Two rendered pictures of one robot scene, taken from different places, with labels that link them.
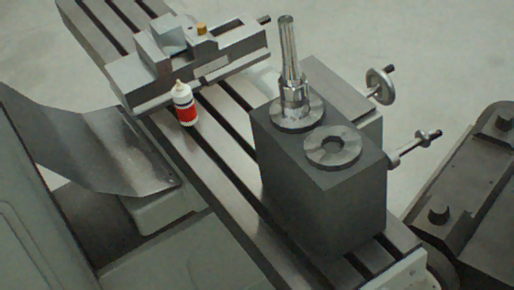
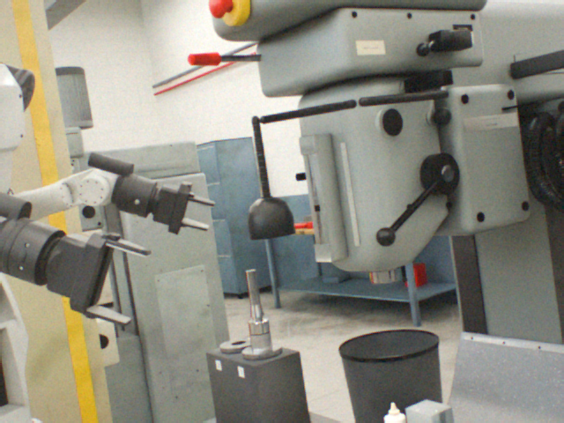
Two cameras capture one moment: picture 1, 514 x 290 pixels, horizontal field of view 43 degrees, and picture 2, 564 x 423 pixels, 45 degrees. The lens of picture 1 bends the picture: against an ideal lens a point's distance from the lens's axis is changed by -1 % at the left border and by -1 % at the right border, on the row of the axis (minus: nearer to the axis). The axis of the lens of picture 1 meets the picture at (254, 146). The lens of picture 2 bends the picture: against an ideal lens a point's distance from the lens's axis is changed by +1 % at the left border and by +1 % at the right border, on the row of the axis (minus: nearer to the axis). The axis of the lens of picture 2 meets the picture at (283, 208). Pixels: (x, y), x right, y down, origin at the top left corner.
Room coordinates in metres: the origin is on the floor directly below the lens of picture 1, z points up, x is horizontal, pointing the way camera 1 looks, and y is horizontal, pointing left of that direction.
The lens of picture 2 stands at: (2.25, -0.27, 1.50)
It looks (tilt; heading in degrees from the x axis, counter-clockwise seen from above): 3 degrees down; 169
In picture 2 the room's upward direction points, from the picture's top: 8 degrees counter-clockwise
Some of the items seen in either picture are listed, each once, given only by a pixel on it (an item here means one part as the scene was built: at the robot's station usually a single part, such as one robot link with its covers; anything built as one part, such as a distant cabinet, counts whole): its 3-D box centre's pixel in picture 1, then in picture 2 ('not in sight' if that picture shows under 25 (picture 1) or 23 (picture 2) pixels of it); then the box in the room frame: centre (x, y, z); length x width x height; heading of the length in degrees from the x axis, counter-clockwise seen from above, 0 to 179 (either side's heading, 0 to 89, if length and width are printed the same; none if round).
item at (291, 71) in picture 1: (289, 50); (254, 295); (0.78, -0.08, 1.24); 0.03 x 0.03 x 0.11
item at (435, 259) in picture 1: (416, 272); not in sight; (0.81, -0.32, 0.50); 0.20 x 0.05 x 0.20; 44
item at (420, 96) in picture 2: not in sight; (404, 98); (1.29, 0.12, 1.58); 0.17 x 0.01 x 0.01; 109
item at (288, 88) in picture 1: (292, 81); (258, 322); (0.78, -0.08, 1.18); 0.05 x 0.05 x 0.01
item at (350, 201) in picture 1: (318, 168); (256, 389); (0.73, -0.10, 1.02); 0.22 x 0.12 x 0.20; 24
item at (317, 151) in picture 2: not in sight; (323, 197); (1.16, 0.01, 1.45); 0.04 x 0.04 x 0.21; 25
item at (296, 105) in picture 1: (294, 96); (260, 337); (0.78, -0.08, 1.14); 0.05 x 0.05 x 0.06
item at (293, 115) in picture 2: not in sight; (312, 111); (1.27, -0.02, 1.58); 0.17 x 0.01 x 0.01; 58
